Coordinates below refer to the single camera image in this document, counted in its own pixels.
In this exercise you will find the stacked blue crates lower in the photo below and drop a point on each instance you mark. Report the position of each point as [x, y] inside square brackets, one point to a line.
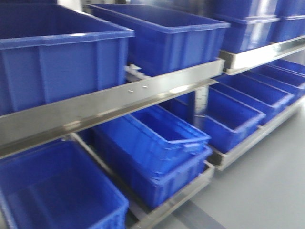
[153, 151]

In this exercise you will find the blue crate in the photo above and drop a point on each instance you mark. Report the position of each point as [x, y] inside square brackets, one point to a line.
[165, 40]
[50, 53]

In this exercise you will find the stainless steel low rack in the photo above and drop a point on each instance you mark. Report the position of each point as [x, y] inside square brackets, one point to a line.
[240, 62]

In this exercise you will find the blue crate bottom left corner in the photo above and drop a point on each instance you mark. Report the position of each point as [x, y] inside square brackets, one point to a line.
[59, 186]

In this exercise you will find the blue crate top left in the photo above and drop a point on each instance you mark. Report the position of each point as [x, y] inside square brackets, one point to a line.
[50, 53]

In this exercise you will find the stainless steel tall rack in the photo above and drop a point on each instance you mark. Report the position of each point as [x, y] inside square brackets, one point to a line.
[32, 127]

